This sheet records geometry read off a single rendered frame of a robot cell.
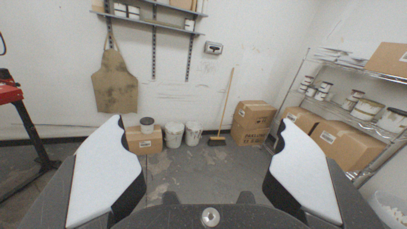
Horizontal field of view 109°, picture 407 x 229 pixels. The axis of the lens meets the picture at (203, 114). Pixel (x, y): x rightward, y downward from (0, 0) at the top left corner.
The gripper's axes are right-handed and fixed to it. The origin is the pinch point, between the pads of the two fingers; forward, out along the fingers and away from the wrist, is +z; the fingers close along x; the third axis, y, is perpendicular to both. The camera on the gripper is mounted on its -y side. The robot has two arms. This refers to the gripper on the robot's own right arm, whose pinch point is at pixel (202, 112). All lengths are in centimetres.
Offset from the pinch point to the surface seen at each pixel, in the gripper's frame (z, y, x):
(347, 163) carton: 97, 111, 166
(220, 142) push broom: 200, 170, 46
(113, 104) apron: 176, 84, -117
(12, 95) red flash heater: 99, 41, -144
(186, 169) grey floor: 136, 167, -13
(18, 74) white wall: 156, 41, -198
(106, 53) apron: 177, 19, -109
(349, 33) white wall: 205, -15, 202
